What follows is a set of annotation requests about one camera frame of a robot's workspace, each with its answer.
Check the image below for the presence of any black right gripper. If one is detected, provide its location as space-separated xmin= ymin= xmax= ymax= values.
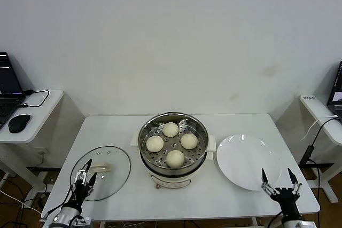
xmin=261 ymin=168 xmax=303 ymax=221

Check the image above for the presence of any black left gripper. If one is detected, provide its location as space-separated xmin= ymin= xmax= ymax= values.
xmin=70 ymin=159 xmax=98 ymax=209

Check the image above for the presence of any round glass pot lid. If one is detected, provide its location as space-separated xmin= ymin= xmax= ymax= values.
xmin=69 ymin=146 xmax=131 ymax=202

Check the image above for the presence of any white steamed baozi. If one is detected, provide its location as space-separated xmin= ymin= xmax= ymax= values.
xmin=162 ymin=122 xmax=179 ymax=137
xmin=166 ymin=150 xmax=185 ymax=168
xmin=145 ymin=135 xmax=164 ymax=153
xmin=180 ymin=133 xmax=199 ymax=150

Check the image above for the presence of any stainless steel steamer basket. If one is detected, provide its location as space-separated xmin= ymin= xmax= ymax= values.
xmin=138 ymin=112 xmax=209 ymax=169

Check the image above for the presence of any round white plate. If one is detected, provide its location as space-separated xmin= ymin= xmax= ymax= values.
xmin=216 ymin=133 xmax=282 ymax=191

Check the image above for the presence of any white side desk with mouse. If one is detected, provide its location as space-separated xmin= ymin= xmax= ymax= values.
xmin=0 ymin=90 xmax=64 ymax=194

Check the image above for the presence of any cream electric cooking pot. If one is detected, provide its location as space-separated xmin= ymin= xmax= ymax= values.
xmin=130 ymin=134 xmax=216 ymax=190

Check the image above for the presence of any white side desk with label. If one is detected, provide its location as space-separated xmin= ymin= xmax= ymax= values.
xmin=299 ymin=93 xmax=342 ymax=203

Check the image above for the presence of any black computer mouse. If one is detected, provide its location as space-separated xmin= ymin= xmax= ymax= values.
xmin=7 ymin=114 xmax=32 ymax=134

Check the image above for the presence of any black laptop with lit screen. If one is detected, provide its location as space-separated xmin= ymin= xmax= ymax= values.
xmin=327 ymin=61 xmax=342 ymax=123

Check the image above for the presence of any black laptop with dark screen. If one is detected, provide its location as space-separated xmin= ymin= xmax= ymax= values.
xmin=0 ymin=51 xmax=26 ymax=130

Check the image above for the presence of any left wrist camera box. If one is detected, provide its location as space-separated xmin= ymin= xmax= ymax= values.
xmin=72 ymin=216 xmax=94 ymax=228

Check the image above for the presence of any white desk cable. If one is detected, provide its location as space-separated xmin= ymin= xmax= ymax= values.
xmin=299 ymin=115 xmax=338 ymax=142

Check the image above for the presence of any black floor cable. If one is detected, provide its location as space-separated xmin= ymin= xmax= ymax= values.
xmin=0 ymin=177 xmax=27 ymax=207

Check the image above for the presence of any white floor cable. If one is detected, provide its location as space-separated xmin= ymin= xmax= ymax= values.
xmin=0 ymin=190 xmax=43 ymax=215

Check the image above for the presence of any black laptop charger cable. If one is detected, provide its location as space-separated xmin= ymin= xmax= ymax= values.
xmin=17 ymin=90 xmax=51 ymax=109

